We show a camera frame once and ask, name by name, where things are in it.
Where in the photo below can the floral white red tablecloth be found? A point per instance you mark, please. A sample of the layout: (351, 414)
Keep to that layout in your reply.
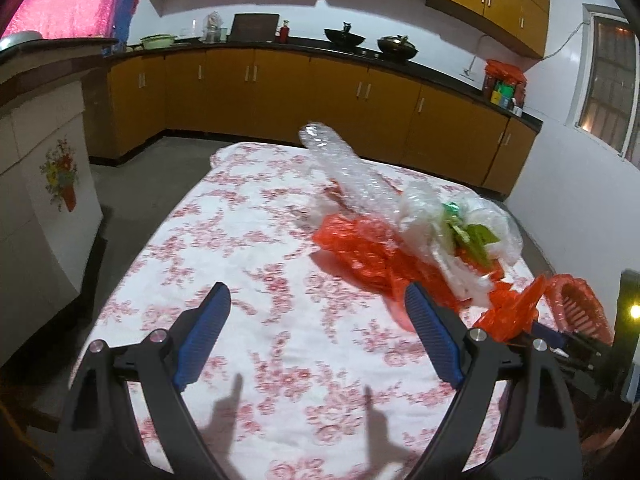
(281, 396)

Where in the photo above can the red plastic trash basket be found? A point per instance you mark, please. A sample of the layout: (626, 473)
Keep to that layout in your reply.
(576, 309)

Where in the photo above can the red plastic bag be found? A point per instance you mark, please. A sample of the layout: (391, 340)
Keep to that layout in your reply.
(380, 261)

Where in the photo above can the white plastic bag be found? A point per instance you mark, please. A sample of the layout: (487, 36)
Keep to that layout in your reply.
(422, 226)

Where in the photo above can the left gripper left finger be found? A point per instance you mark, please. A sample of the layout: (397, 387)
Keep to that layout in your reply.
(98, 436)

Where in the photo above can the clear jars on counter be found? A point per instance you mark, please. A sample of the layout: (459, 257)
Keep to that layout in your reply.
(214, 31)

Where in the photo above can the red bag with containers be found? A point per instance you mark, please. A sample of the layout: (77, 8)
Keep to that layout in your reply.
(504, 85)

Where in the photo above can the green enamel pot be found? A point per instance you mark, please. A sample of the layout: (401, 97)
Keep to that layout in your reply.
(158, 41)

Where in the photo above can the green plastic wrapper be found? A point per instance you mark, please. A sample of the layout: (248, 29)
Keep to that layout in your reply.
(470, 239)

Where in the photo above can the clear bubble wrap roll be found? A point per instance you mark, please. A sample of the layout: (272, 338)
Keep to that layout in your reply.
(364, 191)

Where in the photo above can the barred window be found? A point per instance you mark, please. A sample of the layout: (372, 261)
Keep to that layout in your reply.
(608, 104)

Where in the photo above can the lower wooden kitchen cabinets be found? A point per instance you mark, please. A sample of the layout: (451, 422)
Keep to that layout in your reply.
(388, 113)

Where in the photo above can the pink curtain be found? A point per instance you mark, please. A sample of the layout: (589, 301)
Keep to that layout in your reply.
(58, 19)

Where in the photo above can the black wok with lid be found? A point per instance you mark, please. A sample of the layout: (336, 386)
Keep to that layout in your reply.
(397, 48)

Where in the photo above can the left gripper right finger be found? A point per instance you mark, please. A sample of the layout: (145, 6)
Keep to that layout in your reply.
(537, 436)

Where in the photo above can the red bottle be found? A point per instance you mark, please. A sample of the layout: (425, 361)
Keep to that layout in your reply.
(283, 32)

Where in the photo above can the white cabinet with flower decal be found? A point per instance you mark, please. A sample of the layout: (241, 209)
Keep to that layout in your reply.
(50, 213)

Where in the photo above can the dark cutting board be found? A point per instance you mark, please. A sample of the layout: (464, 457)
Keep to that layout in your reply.
(254, 27)

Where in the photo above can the black wok left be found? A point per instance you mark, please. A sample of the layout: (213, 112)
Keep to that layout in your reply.
(343, 38)

